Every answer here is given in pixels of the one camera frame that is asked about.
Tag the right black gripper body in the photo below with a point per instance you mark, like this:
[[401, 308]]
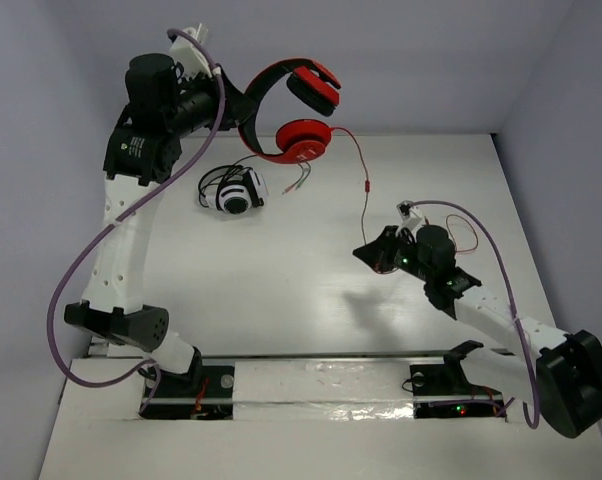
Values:
[[405, 254]]

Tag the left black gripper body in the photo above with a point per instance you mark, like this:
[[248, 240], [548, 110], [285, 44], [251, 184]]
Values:
[[223, 98]]

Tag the red black headphones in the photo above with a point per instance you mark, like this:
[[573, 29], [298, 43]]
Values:
[[299, 138]]

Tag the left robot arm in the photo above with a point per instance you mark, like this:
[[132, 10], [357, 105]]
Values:
[[167, 100]]

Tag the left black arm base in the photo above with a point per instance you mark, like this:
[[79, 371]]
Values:
[[204, 392]]

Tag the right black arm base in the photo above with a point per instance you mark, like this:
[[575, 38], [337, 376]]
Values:
[[442, 391]]

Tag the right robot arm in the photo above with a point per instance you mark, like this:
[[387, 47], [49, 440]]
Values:
[[557, 375]]

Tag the white black striped headphones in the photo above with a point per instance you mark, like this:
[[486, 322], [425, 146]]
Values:
[[232, 189]]

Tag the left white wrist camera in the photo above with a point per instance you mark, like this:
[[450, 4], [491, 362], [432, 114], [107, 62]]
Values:
[[183, 52]]

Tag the aluminium rail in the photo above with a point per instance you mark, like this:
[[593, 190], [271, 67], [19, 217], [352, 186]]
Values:
[[340, 356]]

